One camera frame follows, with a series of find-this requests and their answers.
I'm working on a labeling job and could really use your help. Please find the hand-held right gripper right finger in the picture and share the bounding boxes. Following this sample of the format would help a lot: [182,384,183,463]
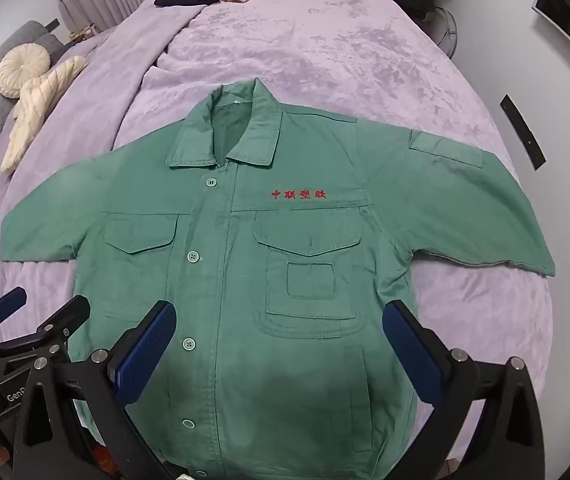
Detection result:
[382,301,561,480]

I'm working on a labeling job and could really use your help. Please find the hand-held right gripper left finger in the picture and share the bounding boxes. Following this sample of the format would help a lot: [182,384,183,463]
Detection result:
[12,300,178,480]

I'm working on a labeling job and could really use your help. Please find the green work shirt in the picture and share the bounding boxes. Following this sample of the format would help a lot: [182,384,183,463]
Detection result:
[0,78,557,480]

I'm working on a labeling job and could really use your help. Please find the cream quilted blanket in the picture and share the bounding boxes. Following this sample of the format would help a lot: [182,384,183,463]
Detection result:
[0,55,89,173]

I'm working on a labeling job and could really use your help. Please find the cream round pleated pillow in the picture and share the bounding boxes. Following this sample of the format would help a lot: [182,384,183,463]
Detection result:
[0,44,52,98]

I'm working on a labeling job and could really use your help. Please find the black perforated strip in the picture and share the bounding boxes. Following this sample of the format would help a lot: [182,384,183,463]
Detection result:
[499,94,547,172]

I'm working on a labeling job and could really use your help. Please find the standing fan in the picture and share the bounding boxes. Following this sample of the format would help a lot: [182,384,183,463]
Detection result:
[432,6,461,56]

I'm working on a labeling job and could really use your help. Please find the purple plush blanket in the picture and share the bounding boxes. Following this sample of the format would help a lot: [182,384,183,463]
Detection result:
[0,0,555,466]

